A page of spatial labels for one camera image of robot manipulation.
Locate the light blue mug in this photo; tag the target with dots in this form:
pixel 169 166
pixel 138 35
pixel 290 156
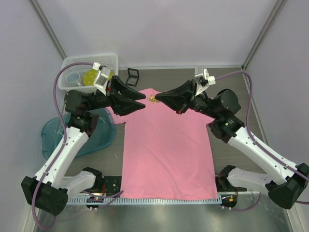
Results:
pixel 73 78

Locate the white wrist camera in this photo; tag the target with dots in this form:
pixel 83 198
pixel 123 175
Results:
pixel 203 80
pixel 104 75

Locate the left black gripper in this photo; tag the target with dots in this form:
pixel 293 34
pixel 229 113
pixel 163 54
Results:
pixel 121 105

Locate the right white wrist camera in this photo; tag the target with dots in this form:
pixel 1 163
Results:
pixel 203 80

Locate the white slotted cable duct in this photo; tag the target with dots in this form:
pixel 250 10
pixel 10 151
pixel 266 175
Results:
pixel 88 200

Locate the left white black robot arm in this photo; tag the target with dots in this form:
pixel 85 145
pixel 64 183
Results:
pixel 46 190

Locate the white plastic basket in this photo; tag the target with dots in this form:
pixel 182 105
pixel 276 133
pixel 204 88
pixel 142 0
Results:
pixel 81 77

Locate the yellow-green dotted plate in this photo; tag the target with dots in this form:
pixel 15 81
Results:
pixel 89 77

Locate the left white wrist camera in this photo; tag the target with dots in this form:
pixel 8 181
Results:
pixel 104 75

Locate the pink t-shirt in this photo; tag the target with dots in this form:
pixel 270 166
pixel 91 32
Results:
pixel 166 155

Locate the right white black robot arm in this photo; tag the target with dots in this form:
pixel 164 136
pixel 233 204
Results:
pixel 283 181

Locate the teal transparent plastic bin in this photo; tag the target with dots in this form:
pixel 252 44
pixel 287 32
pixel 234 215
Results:
pixel 101 138

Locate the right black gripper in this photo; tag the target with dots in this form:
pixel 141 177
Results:
pixel 180 99

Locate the cream flower brooch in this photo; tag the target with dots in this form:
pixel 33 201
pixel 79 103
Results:
pixel 152 99

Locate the black brooch box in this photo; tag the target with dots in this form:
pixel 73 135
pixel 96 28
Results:
pixel 133 77

